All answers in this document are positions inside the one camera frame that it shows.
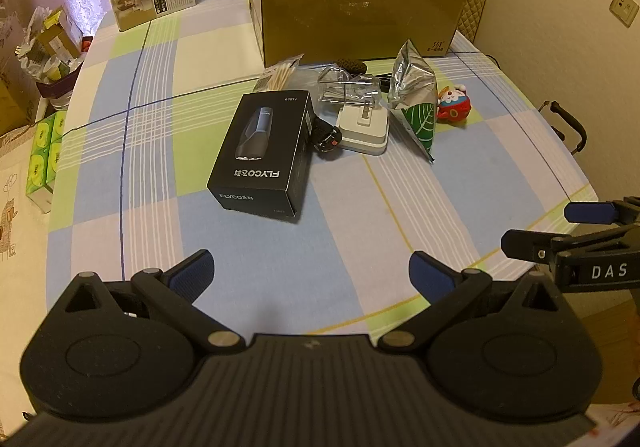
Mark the cotton swab bag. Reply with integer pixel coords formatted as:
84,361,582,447
252,54,306,94

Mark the clear plastic box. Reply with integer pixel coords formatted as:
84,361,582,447
317,66,383,108

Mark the green tissue pack bundle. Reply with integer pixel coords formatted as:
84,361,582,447
25,111,68,214

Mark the red toy figure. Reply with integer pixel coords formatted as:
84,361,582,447
436,84,472,125

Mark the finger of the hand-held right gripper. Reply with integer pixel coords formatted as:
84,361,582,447
564,197,640,227
501,228,576,263

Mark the small black red gadget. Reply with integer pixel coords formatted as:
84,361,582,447
312,119,343,160

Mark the black shaver box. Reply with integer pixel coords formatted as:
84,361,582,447
206,89,317,224

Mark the white plug-in night light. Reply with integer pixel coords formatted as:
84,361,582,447
336,104,390,156

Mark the brown cardboard box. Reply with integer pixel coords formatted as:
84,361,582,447
247,0,468,68

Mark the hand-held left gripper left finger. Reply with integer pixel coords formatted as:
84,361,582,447
64,249,245,354

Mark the cardboard box of clutter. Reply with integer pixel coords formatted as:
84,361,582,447
0,4,96,138

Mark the beige wall socket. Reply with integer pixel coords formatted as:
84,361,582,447
610,0,640,28

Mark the cream cartoon print cloth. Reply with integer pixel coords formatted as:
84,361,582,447
0,127,66,428

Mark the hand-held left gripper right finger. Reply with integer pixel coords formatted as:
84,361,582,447
377,251,563,354

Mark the silver foil bag green leaf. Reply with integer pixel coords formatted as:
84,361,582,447
386,39,440,164

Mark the black metal handle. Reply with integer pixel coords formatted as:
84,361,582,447
542,99,588,155

